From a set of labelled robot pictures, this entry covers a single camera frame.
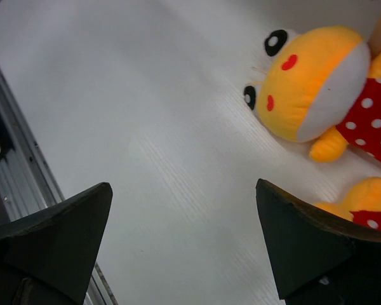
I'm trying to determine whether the orange plush facing up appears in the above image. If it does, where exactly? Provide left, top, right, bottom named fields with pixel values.
left=243, top=25, right=381, bottom=163

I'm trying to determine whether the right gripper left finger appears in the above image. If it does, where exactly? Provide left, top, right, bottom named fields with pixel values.
left=0, top=182, right=112, bottom=304

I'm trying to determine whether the orange plush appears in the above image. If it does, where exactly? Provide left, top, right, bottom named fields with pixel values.
left=315, top=177, right=381, bottom=231

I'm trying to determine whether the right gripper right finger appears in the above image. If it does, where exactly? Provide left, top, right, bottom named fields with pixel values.
left=256, top=179, right=381, bottom=304

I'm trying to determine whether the aluminium mounting rail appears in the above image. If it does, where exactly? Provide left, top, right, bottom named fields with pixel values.
left=0, top=70, right=116, bottom=304

